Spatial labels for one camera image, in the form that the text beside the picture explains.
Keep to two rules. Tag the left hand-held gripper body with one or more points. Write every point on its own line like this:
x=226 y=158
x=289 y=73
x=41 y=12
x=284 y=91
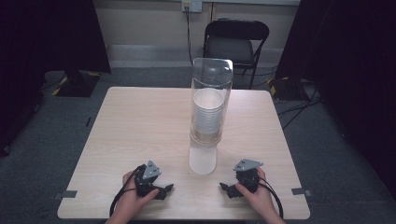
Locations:
x=148 y=174

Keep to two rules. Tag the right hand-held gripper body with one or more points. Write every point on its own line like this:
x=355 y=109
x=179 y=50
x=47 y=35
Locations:
x=247 y=179

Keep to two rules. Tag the person's right hand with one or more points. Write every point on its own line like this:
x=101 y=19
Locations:
x=260 y=199

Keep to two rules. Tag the person's left hand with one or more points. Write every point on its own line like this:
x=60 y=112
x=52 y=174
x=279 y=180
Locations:
x=132 y=202

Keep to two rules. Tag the clear cup dispenser tube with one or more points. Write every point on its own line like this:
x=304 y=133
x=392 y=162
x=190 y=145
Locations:
x=203 y=158

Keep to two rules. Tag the grey tape strip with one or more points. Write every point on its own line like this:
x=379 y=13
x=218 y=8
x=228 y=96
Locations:
x=67 y=194
x=300 y=191

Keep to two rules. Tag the stack of white paper cups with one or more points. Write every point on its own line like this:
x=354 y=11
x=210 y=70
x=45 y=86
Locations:
x=208 y=112

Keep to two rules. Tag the black stand base striped tape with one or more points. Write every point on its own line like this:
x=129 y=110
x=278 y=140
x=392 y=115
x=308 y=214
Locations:
x=285 y=88
x=77 y=85

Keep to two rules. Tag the black folding chair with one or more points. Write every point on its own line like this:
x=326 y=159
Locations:
x=232 y=48

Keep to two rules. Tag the black curtain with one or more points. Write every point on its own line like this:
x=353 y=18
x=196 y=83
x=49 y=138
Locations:
x=40 y=46
x=351 y=62

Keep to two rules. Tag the white wall socket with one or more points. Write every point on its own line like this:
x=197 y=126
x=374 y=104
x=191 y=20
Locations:
x=191 y=5

